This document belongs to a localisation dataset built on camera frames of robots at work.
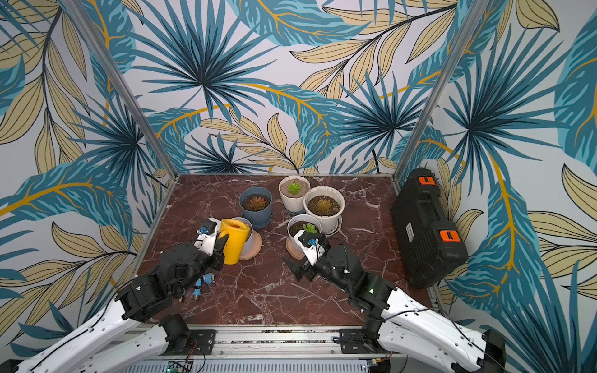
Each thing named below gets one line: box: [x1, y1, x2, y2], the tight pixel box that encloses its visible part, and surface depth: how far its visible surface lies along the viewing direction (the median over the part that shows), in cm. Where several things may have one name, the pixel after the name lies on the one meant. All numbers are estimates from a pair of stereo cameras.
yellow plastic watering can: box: [219, 218, 251, 265], surface depth 73 cm
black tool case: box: [391, 167, 468, 287], surface depth 77 cm
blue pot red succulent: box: [238, 186, 273, 229], surface depth 98 cm
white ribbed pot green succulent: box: [278, 174, 311, 213], surface depth 102 cm
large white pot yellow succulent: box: [303, 185, 346, 237], surface depth 97 cm
